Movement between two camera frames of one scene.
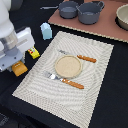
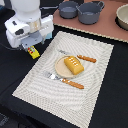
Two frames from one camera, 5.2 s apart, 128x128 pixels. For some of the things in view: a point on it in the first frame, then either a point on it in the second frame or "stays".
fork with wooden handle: x=65 y=81 stays
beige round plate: x=68 y=66 stays
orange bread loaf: x=19 y=68 → x=74 y=65
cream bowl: x=121 y=18 stays
